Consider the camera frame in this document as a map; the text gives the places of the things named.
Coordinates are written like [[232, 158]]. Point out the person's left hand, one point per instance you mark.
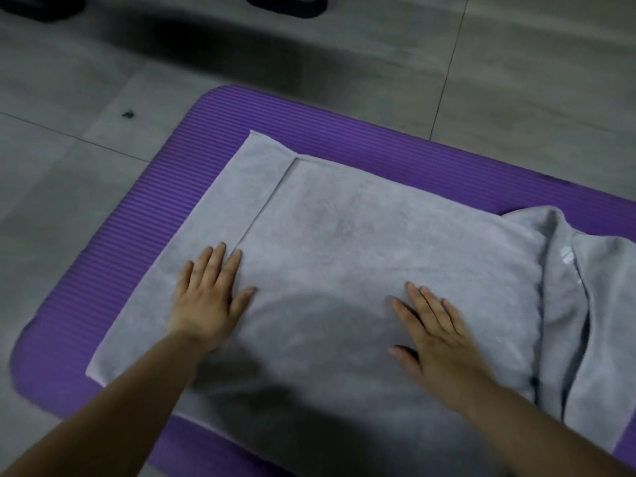
[[206, 303]]

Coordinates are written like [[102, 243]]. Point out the light grey tagged towel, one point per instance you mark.
[[601, 317]]

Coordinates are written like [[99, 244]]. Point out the purple yoga mat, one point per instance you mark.
[[164, 183]]

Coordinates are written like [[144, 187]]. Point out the person's left forearm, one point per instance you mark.
[[99, 422]]

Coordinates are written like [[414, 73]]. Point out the person's right hand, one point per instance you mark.
[[442, 352]]

